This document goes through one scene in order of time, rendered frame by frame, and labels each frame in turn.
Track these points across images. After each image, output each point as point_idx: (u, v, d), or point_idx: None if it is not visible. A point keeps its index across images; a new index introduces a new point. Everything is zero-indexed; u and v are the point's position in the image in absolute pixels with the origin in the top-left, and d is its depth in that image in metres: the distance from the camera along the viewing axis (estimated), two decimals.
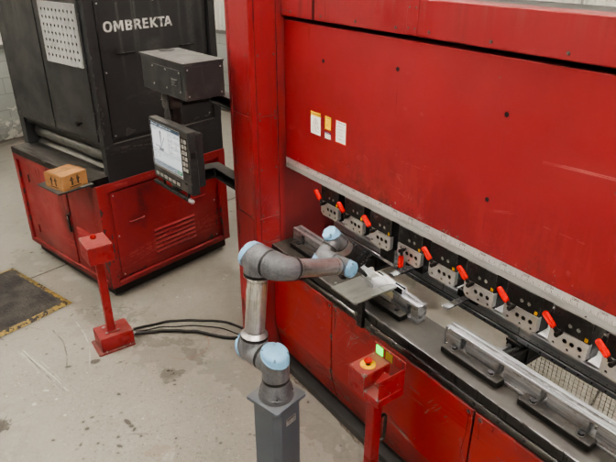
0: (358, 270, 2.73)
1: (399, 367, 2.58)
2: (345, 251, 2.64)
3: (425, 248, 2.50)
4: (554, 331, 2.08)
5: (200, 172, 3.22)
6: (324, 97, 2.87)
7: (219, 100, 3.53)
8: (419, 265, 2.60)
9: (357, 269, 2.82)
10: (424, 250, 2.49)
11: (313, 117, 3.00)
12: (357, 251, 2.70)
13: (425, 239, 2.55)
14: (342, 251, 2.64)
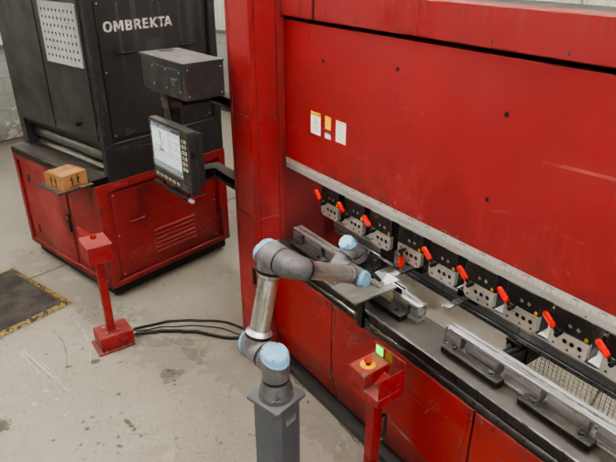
0: (373, 276, 2.75)
1: (399, 367, 2.58)
2: (361, 258, 2.66)
3: (425, 248, 2.50)
4: (554, 331, 2.08)
5: (200, 172, 3.22)
6: (324, 97, 2.87)
7: (219, 100, 3.53)
8: (419, 265, 2.60)
9: None
10: (424, 250, 2.49)
11: (313, 117, 3.00)
12: (370, 258, 2.72)
13: (425, 239, 2.55)
14: (358, 258, 2.66)
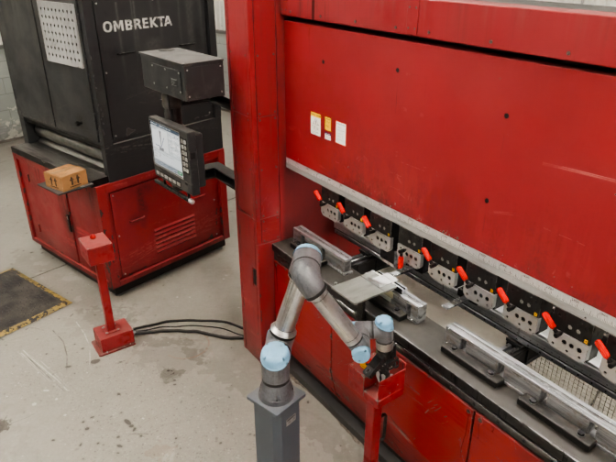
0: (385, 374, 2.51)
1: (399, 367, 2.58)
2: (388, 346, 2.44)
3: (425, 249, 2.50)
4: (554, 332, 2.08)
5: (200, 172, 3.22)
6: (324, 98, 2.87)
7: (219, 100, 3.53)
8: (419, 266, 2.60)
9: (377, 378, 2.58)
10: (424, 251, 2.49)
11: (313, 118, 3.00)
12: (392, 353, 2.51)
13: (425, 240, 2.55)
14: (386, 346, 2.44)
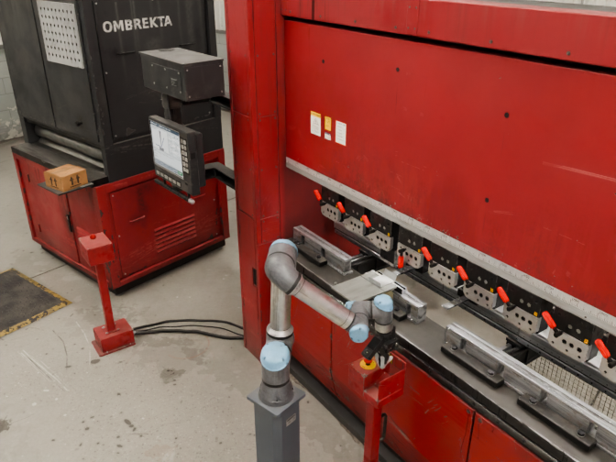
0: (384, 356, 2.46)
1: (399, 367, 2.58)
2: (388, 327, 2.39)
3: (425, 248, 2.50)
4: (554, 332, 2.08)
5: (200, 172, 3.22)
6: (324, 97, 2.87)
7: (219, 100, 3.53)
8: (419, 266, 2.60)
9: (376, 360, 2.52)
10: (424, 250, 2.49)
11: (313, 117, 3.00)
12: (391, 334, 2.46)
13: (425, 239, 2.55)
14: (385, 326, 2.38)
